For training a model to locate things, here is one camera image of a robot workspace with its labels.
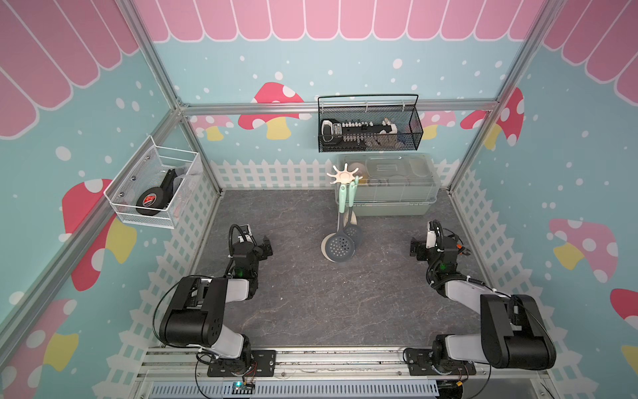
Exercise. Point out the beige skimmer green handle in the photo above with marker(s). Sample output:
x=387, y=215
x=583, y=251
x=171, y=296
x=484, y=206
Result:
x=344, y=219

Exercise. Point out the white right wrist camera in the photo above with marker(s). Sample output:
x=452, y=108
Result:
x=431, y=239

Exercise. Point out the green storage box clear lid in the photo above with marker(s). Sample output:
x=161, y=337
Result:
x=392, y=184

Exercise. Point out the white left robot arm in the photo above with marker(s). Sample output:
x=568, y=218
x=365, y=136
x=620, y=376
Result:
x=194, y=316

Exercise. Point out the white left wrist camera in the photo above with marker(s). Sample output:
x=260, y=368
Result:
x=246, y=235

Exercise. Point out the black wire wall basket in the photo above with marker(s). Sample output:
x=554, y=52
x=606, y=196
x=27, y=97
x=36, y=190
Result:
x=400, y=109

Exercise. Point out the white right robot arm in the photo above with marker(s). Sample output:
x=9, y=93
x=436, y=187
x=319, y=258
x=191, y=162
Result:
x=512, y=333

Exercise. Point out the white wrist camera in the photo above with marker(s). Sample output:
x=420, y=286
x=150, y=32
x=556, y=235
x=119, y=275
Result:
x=431, y=239
x=246, y=235

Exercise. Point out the black red tape measure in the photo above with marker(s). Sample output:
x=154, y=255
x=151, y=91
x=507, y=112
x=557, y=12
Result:
x=156, y=199

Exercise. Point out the grey slotted skimmer green handle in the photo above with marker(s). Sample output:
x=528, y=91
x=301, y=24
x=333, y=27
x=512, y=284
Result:
x=339, y=247

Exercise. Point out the beige utensil rack stand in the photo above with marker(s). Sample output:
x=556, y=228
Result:
x=344, y=176

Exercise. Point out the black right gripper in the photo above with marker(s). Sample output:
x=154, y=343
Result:
x=422, y=248

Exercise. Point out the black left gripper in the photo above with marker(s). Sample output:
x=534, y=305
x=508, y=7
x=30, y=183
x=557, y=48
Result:
x=262, y=253

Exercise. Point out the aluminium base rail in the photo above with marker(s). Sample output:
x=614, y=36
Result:
x=333, y=372

